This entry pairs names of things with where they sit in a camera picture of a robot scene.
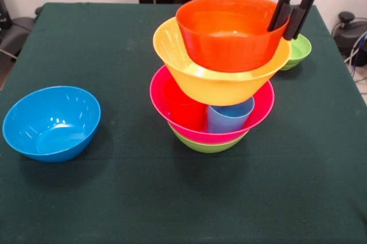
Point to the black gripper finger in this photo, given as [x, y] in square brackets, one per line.
[282, 11]
[301, 14]

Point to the small red-orange bowl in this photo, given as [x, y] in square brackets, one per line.
[229, 51]

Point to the large pink bowl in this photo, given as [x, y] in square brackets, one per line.
[258, 103]

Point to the large orange bowl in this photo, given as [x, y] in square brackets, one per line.
[215, 89]

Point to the blue cup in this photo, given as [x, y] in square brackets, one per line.
[226, 120]

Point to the red cup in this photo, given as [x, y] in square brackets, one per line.
[187, 114]

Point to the large green bowl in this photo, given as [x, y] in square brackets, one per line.
[209, 147]

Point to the large blue bowl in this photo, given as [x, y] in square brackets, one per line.
[51, 123]

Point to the small green bowl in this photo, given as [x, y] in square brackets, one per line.
[299, 50]

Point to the dark green tablecloth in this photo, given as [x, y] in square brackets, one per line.
[129, 198]

